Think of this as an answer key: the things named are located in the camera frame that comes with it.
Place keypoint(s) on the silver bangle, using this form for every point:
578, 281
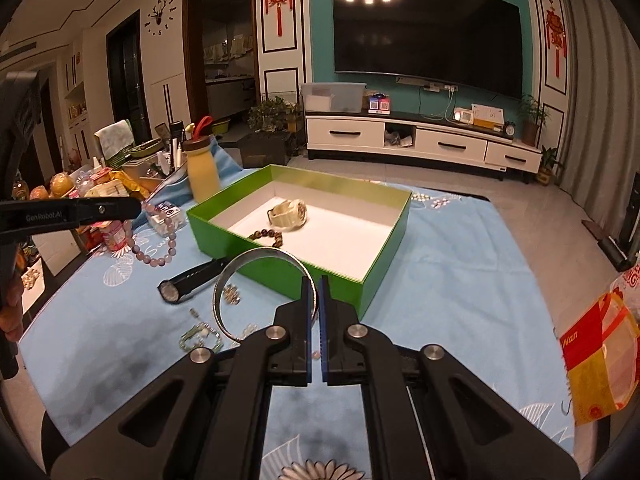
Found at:
260, 253

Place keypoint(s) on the light blue floral tablecloth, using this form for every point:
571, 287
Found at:
450, 285

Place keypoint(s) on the white and green towel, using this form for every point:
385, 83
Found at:
115, 140

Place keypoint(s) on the person's left hand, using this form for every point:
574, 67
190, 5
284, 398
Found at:
10, 310

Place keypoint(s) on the green cardboard box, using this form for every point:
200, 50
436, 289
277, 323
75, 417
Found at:
220, 237

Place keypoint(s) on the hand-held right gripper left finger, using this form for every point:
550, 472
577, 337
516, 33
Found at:
306, 310

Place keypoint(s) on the white and yellow flat boxes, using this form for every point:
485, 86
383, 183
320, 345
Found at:
487, 116

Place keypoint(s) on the leafy green potted plant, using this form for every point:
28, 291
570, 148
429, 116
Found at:
272, 112

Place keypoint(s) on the white television cabinet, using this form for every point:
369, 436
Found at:
345, 132

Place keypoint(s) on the red and yellow plastic bag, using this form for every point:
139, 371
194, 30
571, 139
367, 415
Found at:
595, 360

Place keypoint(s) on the white wristwatch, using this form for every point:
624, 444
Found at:
290, 212

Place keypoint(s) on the black deer wall clock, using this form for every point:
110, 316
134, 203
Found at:
160, 15

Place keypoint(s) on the large black television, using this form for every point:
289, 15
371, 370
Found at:
425, 35

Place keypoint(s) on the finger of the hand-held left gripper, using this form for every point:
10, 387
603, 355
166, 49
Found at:
107, 208

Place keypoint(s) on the white flat box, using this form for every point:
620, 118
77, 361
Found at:
55, 252

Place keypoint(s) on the green basket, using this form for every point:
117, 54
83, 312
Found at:
140, 152

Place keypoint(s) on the yellow round fruit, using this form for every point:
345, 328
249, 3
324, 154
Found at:
61, 185

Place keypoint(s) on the small white lit device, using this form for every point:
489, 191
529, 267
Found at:
462, 116

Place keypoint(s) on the small potted floor plant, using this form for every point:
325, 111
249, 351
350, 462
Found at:
547, 165

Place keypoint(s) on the black floor appliance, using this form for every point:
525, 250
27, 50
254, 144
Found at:
617, 250

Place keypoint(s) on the small crystal ornament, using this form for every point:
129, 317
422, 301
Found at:
230, 294

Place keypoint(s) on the small white patterned box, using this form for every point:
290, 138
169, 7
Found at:
167, 217

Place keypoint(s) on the clear plastic storage box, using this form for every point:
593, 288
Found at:
332, 97

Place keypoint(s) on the small black alarm clock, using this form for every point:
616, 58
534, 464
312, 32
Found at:
509, 129

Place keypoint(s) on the pink drink carton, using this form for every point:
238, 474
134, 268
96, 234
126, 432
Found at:
116, 237

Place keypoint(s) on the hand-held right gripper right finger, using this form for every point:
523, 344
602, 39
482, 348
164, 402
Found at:
324, 320

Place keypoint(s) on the black wristwatch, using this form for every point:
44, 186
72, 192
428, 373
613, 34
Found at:
190, 277

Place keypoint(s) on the potted plant in brown pot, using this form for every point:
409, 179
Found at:
531, 125

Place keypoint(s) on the grey curtain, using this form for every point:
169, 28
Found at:
595, 85

